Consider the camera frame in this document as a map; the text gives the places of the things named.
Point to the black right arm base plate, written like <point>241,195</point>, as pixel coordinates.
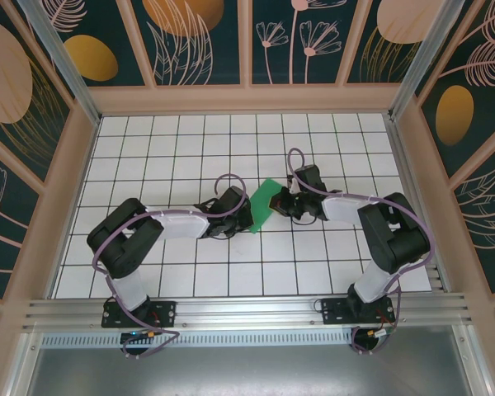
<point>334,311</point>

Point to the green square paper sheet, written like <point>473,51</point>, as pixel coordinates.
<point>262,202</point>

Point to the aluminium side rail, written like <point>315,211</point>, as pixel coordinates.
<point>407,173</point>

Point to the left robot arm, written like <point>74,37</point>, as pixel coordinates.
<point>119,243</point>

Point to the long aluminium mounting rail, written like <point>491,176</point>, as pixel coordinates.
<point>247,311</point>

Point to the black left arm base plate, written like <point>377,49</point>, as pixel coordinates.
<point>165,313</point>

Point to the grey metal sheet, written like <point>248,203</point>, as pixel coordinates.
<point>247,371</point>

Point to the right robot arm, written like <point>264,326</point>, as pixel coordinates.
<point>396,239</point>

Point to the aluminium frame post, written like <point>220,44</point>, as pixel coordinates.
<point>425,57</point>
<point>62,62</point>

